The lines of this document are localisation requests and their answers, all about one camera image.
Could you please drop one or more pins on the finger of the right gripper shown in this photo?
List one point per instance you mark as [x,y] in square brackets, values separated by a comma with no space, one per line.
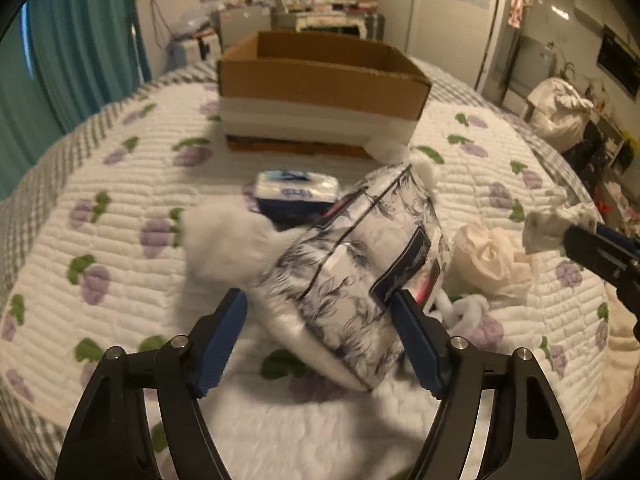
[615,265]
[628,243]

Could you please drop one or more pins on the white sliding wardrobe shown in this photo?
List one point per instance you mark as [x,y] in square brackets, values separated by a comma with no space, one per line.
[457,36]

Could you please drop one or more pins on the teal curtain left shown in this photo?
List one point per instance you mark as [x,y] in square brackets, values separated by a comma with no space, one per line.
[61,62]

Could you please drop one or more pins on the grey checked bed sheet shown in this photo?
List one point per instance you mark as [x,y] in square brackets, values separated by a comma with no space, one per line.
[45,179]

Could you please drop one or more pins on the small white cloth roll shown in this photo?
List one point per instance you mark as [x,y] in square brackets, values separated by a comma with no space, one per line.
[544,228]

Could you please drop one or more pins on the white stuffed bag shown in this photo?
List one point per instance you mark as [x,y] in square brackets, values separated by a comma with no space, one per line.
[560,114]

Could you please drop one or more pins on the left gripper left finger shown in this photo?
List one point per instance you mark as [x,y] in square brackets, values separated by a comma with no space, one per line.
[109,436]

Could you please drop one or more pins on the black white patterned tissue pack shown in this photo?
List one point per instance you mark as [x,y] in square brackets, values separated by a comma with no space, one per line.
[325,297]

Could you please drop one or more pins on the grey mini fridge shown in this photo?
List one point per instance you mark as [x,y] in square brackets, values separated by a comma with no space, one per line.
[237,24]

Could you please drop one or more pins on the grey white cloth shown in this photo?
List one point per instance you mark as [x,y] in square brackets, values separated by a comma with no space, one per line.
[225,243]

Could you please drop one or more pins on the brown cardboard box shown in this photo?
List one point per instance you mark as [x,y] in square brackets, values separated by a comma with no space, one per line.
[317,93]

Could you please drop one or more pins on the white dressing table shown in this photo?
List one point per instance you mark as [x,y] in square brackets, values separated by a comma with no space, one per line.
[301,17]

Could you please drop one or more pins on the cream rolled cloth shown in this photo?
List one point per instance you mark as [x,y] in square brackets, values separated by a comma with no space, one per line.
[492,260]

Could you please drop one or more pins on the blue tissue pack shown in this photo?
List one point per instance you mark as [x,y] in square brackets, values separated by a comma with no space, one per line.
[287,196]

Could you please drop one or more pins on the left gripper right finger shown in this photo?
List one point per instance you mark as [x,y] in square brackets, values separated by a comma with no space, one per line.
[528,437]

